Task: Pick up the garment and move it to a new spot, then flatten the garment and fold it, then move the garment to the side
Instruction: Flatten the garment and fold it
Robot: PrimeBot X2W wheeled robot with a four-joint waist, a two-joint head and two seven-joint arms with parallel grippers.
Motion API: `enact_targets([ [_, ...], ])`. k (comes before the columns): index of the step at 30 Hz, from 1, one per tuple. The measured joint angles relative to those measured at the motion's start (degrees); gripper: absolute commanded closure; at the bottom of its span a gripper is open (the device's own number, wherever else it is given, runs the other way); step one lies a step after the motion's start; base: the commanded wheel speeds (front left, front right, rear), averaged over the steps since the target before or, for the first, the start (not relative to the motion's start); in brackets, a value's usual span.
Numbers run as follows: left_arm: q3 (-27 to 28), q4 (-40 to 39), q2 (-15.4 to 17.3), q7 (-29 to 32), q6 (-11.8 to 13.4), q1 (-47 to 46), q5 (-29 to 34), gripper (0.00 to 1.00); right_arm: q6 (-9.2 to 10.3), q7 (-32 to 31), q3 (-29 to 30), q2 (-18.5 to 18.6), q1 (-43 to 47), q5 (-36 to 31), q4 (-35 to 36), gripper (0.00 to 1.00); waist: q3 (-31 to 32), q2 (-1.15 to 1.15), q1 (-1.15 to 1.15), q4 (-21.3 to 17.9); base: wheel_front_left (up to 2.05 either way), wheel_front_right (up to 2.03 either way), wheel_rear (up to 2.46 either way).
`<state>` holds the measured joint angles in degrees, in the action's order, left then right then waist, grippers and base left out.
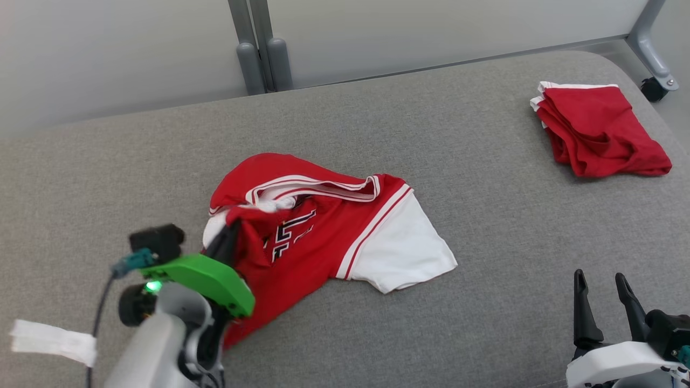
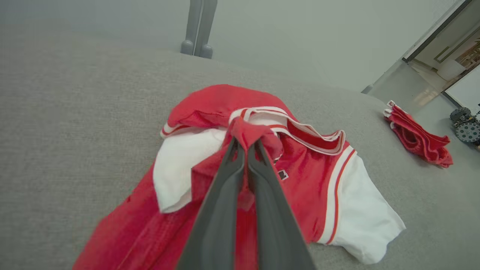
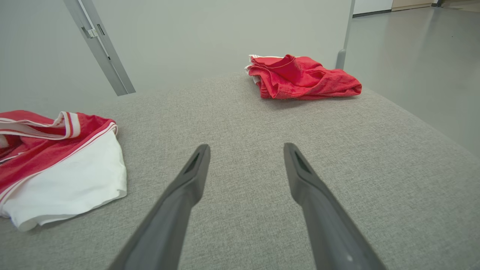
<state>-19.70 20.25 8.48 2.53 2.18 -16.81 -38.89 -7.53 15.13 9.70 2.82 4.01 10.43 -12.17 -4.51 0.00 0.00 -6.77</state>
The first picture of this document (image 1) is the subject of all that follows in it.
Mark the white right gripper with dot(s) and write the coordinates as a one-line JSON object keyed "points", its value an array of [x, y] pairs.
{"points": [[620, 366]]}

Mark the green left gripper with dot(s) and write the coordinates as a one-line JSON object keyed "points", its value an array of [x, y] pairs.
{"points": [[210, 280]]}

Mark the red and white jersey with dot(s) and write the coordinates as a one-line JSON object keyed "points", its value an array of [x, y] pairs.
{"points": [[323, 237]]}

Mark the red shorts with white trim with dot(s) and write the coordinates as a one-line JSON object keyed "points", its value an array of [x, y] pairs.
{"points": [[598, 129]]}

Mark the white partition panel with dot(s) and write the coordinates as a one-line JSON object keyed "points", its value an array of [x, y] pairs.
{"points": [[118, 54], [458, 32]]}

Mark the black caster wheel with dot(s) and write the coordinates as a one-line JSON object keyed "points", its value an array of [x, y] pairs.
{"points": [[654, 90]]}

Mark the grey partition foot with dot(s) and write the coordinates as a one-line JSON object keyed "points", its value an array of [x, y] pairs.
{"points": [[649, 48]]}

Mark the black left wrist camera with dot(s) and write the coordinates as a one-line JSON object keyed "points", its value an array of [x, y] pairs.
{"points": [[159, 241]]}

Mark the grey partition post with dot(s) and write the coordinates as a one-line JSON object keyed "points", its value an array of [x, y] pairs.
{"points": [[279, 62], [248, 59]]}

